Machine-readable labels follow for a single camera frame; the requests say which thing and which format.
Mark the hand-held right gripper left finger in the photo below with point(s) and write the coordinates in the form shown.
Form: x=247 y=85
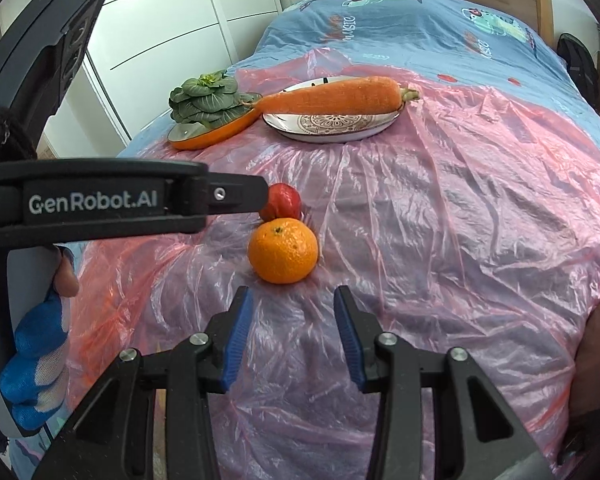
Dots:
x=237 y=340

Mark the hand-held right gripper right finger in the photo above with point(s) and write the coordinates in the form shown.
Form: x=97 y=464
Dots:
x=352 y=345

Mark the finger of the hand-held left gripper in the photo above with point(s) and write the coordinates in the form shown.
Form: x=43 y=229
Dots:
x=235 y=192

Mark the small red plum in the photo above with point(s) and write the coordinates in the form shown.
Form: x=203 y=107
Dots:
x=285 y=200

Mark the orange mandarin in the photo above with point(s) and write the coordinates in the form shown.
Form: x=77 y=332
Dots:
x=283 y=252

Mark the person's left hand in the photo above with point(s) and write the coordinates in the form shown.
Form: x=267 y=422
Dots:
x=35 y=360

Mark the orange plate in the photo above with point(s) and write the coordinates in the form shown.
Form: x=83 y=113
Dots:
x=215 y=135

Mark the green bok choy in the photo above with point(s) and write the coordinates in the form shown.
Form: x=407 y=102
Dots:
x=205 y=102

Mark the white patterned plate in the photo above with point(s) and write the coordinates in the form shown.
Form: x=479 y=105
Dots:
x=330 y=127

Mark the pink plastic sheet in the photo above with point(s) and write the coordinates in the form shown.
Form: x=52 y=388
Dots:
x=455 y=260

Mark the orange carrot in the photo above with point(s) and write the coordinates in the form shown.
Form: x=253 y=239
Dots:
x=330 y=97

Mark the white wardrobe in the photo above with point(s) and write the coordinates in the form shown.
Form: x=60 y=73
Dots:
x=180 y=20

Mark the black backpack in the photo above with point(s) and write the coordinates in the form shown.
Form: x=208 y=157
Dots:
x=577 y=67

